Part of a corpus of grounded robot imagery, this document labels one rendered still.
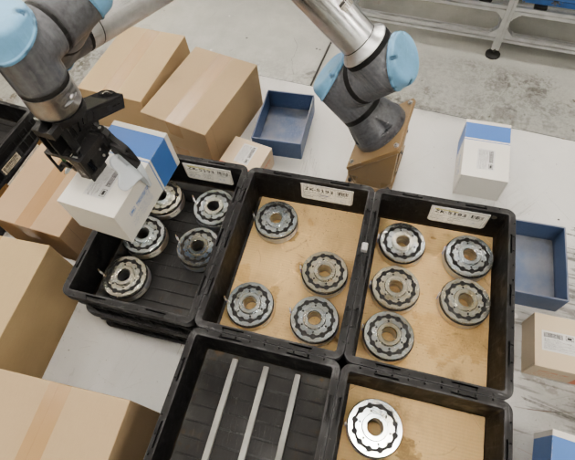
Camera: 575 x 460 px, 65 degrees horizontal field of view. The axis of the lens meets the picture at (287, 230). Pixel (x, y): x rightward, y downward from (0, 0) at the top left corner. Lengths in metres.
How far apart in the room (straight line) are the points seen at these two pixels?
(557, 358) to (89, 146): 1.01
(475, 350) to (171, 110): 0.99
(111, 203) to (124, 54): 0.82
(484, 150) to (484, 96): 1.34
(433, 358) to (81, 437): 0.69
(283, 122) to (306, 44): 1.45
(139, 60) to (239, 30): 1.55
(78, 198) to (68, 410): 0.40
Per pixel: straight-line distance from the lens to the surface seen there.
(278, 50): 2.85
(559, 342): 1.16
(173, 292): 1.07
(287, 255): 1.06
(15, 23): 0.67
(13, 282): 1.17
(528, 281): 1.27
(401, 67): 1.04
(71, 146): 0.78
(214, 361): 1.00
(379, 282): 1.00
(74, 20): 0.72
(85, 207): 0.87
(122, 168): 0.83
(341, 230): 1.09
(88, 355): 1.25
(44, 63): 0.70
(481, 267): 1.07
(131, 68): 1.53
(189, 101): 1.37
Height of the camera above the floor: 1.78
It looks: 60 degrees down
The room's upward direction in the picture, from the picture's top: 8 degrees counter-clockwise
